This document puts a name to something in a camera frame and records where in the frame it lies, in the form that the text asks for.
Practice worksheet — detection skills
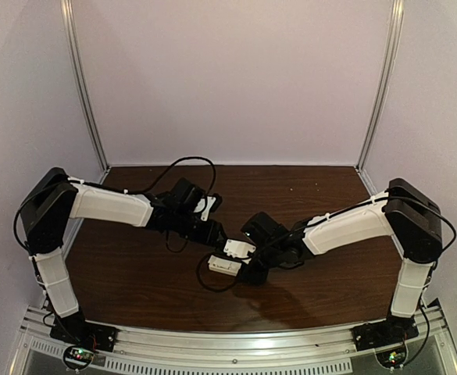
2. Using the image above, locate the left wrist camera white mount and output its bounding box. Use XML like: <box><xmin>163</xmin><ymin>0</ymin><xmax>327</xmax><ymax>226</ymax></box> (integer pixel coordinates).
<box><xmin>194</xmin><ymin>194</ymin><xmax>223</xmax><ymax>221</ymax></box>

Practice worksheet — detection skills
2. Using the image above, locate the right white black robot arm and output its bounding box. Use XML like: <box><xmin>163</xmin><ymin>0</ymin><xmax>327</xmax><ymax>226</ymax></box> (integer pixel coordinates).
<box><xmin>237</xmin><ymin>178</ymin><xmax>444</xmax><ymax>323</ymax></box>

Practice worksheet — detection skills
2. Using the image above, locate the left aluminium frame post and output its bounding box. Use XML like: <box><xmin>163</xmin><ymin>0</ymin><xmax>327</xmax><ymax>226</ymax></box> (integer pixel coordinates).
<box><xmin>60</xmin><ymin>0</ymin><xmax>110</xmax><ymax>171</ymax></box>

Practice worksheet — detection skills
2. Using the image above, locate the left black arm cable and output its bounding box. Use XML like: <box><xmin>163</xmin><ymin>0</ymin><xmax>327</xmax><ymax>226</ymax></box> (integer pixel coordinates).
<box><xmin>12</xmin><ymin>155</ymin><xmax>217</xmax><ymax>251</ymax></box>

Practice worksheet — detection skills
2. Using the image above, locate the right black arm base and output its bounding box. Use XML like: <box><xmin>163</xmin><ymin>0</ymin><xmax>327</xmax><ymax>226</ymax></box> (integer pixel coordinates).
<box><xmin>351</xmin><ymin>316</ymin><xmax>419</xmax><ymax>352</ymax></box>

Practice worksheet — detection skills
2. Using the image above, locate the white remote control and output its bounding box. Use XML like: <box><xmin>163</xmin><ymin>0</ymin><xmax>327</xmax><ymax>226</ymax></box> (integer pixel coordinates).
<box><xmin>208</xmin><ymin>255</ymin><xmax>245</xmax><ymax>277</ymax></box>

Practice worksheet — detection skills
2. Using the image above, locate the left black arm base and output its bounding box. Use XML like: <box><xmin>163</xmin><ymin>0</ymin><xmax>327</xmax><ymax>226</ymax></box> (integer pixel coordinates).
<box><xmin>49</xmin><ymin>316</ymin><xmax>118</xmax><ymax>352</ymax></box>

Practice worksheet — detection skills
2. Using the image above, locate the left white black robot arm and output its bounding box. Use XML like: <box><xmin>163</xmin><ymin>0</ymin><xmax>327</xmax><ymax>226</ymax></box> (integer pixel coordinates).
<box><xmin>12</xmin><ymin>167</ymin><xmax>227</xmax><ymax>341</ymax></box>

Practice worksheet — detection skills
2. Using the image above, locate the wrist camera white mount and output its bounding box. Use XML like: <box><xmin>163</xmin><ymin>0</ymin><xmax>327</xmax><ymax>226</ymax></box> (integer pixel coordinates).
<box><xmin>223</xmin><ymin>239</ymin><xmax>256</xmax><ymax>260</ymax></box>
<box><xmin>194</xmin><ymin>194</ymin><xmax>223</xmax><ymax>221</ymax></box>

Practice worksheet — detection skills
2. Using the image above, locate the right aluminium frame post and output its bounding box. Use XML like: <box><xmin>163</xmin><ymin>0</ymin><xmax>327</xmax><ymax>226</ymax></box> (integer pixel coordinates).
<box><xmin>359</xmin><ymin>0</ymin><xmax>405</xmax><ymax>169</ymax></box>

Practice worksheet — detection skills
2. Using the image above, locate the aluminium frame post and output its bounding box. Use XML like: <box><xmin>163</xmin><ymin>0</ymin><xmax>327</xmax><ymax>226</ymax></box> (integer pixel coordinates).
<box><xmin>60</xmin><ymin>0</ymin><xmax>110</xmax><ymax>171</ymax></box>
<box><xmin>359</xmin><ymin>0</ymin><xmax>405</xmax><ymax>169</ymax></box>

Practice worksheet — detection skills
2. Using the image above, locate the front aluminium rail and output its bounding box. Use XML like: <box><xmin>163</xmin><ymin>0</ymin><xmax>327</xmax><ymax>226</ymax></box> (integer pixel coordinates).
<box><xmin>5</xmin><ymin>305</ymin><xmax>457</xmax><ymax>374</ymax></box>

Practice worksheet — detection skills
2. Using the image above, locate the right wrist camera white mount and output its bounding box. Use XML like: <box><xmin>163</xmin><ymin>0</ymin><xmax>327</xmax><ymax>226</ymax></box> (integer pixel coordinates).
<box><xmin>223</xmin><ymin>239</ymin><xmax>256</xmax><ymax>260</ymax></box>

